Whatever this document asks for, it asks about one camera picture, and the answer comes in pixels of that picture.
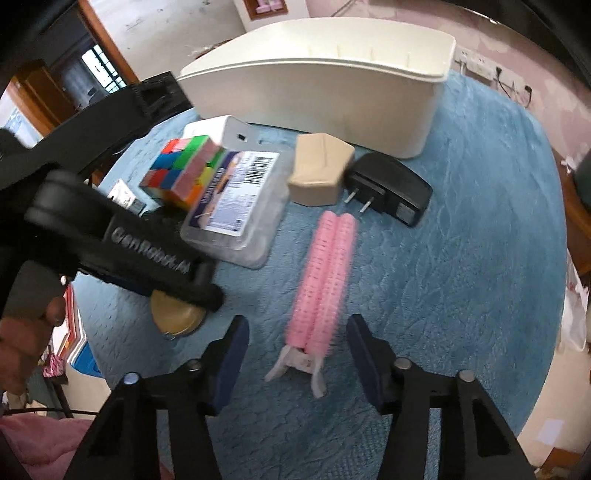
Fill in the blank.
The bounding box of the clear plastic box with label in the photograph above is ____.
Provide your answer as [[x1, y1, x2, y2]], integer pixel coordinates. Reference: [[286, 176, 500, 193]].
[[179, 134, 296, 269]]

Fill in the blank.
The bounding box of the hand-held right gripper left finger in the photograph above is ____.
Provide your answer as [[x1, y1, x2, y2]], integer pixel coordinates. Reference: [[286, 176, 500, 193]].
[[62, 315, 250, 480]]

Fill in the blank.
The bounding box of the blue plastic box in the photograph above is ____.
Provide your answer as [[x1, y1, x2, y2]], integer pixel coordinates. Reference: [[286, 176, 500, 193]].
[[71, 340, 106, 380]]

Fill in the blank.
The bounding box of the black plug adapter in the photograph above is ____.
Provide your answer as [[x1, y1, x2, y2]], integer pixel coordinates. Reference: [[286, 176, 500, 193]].
[[342, 152, 434, 228]]

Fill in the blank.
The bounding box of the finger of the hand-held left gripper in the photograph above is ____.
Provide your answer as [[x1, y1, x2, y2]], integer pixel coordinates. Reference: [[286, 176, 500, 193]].
[[78, 205, 227, 312]]

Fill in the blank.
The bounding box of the window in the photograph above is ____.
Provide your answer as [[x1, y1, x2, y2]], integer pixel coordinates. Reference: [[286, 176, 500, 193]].
[[81, 43, 129, 95]]

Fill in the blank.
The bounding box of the yellowish tape roll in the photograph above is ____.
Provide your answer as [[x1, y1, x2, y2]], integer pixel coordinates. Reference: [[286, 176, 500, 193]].
[[149, 290, 209, 340]]

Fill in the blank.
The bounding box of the person's left hand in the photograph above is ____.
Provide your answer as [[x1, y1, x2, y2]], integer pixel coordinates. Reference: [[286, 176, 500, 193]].
[[0, 295, 68, 395]]

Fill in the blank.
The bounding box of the beige box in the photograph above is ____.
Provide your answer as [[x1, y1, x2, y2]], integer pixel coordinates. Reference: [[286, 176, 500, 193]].
[[286, 132, 356, 207]]

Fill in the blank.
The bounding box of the white plastic bag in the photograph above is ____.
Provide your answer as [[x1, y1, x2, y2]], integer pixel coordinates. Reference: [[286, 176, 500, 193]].
[[560, 261, 591, 354]]

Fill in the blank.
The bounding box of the colourful puzzle cube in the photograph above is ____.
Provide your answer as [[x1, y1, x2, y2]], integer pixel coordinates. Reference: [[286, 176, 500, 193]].
[[139, 134, 228, 214]]

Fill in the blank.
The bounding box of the white wall power strip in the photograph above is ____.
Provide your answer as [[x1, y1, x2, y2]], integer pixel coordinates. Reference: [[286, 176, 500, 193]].
[[454, 47, 533, 95]]

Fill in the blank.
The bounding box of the white plastic storage bin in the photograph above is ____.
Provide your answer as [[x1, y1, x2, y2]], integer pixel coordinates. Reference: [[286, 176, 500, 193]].
[[178, 18, 458, 160]]

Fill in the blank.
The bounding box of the blue textured mat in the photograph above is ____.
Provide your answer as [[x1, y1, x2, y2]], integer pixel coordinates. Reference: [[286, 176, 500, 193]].
[[71, 69, 571, 480]]

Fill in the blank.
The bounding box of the pink cloth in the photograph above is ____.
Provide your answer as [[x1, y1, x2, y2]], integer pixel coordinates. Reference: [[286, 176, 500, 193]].
[[0, 410, 95, 480]]

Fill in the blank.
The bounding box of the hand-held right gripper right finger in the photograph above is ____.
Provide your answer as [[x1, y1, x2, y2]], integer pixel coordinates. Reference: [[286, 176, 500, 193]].
[[346, 314, 532, 480]]

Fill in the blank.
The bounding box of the wooden cabinet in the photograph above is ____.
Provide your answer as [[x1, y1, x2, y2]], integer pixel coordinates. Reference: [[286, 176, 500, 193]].
[[7, 59, 78, 139]]

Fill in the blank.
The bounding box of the pink hair roller clip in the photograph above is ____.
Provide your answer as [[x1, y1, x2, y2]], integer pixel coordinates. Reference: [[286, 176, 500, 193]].
[[264, 210, 359, 400]]

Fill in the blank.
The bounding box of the white charger block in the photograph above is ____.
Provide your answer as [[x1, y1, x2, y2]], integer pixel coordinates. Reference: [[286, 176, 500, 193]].
[[184, 115, 260, 149]]

